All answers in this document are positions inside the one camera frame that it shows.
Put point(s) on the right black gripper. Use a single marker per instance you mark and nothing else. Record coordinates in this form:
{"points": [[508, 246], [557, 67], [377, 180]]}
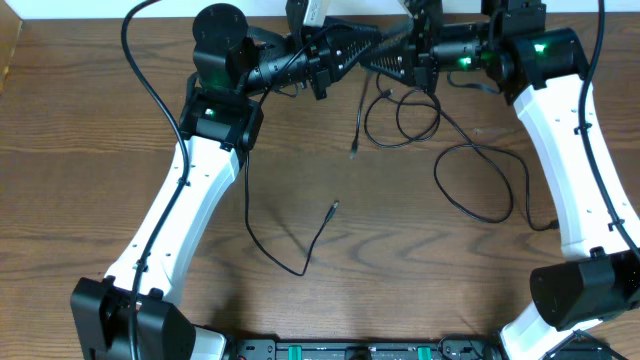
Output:
{"points": [[418, 61]]}

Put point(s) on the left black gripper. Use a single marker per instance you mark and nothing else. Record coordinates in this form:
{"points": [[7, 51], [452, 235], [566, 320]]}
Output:
{"points": [[319, 70]]}

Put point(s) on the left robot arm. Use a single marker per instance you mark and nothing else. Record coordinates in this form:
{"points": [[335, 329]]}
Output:
{"points": [[133, 312]]}

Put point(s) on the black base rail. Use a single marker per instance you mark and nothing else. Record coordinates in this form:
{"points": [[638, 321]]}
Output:
{"points": [[400, 350]]}

